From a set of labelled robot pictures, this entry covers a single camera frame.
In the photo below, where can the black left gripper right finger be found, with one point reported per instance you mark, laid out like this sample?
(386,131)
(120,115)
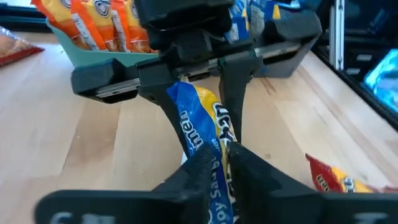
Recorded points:
(295,208)

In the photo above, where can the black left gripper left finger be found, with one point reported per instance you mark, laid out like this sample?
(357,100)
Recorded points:
(140,208)

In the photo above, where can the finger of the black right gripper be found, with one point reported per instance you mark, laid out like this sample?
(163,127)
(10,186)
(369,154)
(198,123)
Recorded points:
(155,84)
(236,81)

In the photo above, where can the orange Maruchan noodle packet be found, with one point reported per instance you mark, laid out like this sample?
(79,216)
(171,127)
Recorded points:
(136,34)
(119,31)
(99,25)
(56,18)

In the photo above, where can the teal plastic bin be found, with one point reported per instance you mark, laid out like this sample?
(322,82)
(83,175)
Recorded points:
(93,57)

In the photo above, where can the lit display screen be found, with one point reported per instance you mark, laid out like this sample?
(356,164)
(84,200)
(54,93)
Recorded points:
(385,81)

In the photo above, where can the aluminium frame post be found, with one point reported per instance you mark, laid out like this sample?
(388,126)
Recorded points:
(337,34)

